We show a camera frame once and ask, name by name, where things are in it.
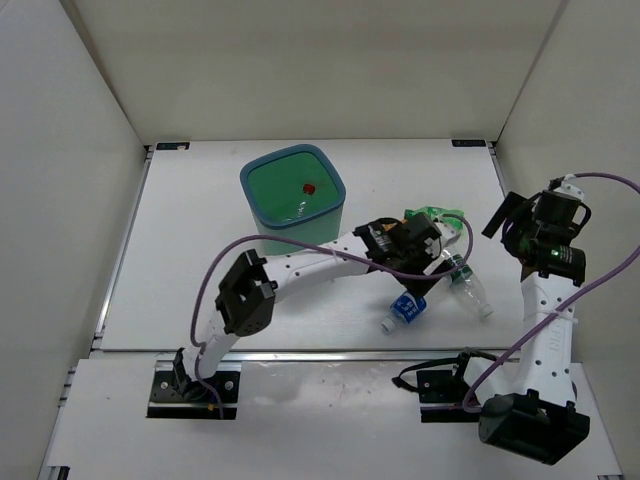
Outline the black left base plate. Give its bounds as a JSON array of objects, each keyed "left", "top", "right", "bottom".
[{"left": 146, "top": 362, "right": 241, "bottom": 421}]

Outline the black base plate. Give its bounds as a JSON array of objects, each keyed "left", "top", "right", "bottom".
[
  {"left": 416, "top": 370, "right": 479, "bottom": 424},
  {"left": 146, "top": 362, "right": 241, "bottom": 421}
]

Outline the clear bottle green label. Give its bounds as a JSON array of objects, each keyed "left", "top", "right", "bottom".
[{"left": 441, "top": 246, "right": 494, "bottom": 319}]

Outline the green plastic bottle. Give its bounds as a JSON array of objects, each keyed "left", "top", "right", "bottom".
[{"left": 404, "top": 206, "right": 465, "bottom": 245}]

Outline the clear bottle red cap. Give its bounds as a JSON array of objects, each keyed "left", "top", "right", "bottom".
[{"left": 294, "top": 183, "right": 316, "bottom": 217}]

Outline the green plastic waste bin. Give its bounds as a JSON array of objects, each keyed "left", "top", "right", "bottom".
[{"left": 240, "top": 144, "right": 346, "bottom": 245}]

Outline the corner label sticker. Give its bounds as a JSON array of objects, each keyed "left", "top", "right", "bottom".
[
  {"left": 155, "top": 142, "right": 190, "bottom": 151},
  {"left": 451, "top": 139, "right": 486, "bottom": 148}
]

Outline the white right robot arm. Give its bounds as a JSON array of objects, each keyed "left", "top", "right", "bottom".
[{"left": 421, "top": 184, "right": 591, "bottom": 465}]

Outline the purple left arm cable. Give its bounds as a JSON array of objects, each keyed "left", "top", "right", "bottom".
[{"left": 192, "top": 213, "right": 475, "bottom": 416}]

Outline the right corner label sticker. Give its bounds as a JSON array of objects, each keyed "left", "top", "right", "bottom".
[{"left": 451, "top": 139, "right": 486, "bottom": 148}]

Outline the aluminium rail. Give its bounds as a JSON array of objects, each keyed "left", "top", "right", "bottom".
[{"left": 92, "top": 348, "right": 521, "bottom": 365}]

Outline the clear bottle blue label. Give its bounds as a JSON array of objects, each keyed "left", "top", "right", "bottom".
[{"left": 381, "top": 291, "right": 428, "bottom": 334}]

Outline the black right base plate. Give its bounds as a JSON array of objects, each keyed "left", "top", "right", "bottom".
[{"left": 416, "top": 370, "right": 479, "bottom": 424}]

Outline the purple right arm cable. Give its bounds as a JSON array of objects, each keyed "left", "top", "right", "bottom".
[{"left": 420, "top": 172, "right": 640, "bottom": 413}]

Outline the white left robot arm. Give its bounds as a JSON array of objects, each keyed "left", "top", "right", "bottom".
[{"left": 172, "top": 213, "right": 460, "bottom": 402}]

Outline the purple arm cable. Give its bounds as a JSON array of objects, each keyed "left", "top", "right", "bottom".
[
  {"left": 192, "top": 213, "right": 475, "bottom": 416},
  {"left": 420, "top": 172, "right": 640, "bottom": 413}
]

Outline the left corner label sticker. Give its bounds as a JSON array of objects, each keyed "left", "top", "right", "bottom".
[{"left": 155, "top": 142, "right": 190, "bottom": 151}]

